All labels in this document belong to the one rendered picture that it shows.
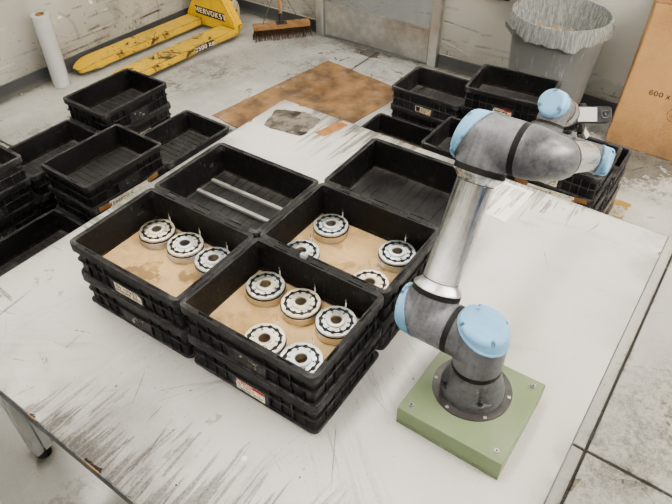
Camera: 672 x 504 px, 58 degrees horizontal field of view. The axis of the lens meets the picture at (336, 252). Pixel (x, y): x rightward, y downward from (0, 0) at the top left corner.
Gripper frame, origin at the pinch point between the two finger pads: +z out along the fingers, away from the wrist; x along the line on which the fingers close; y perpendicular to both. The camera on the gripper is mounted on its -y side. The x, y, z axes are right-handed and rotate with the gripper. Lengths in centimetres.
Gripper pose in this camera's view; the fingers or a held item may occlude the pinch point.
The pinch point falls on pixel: (588, 126)
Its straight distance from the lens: 204.4
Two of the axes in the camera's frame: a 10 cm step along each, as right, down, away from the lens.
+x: -0.5, 10.0, 0.2
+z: 5.5, 0.1, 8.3
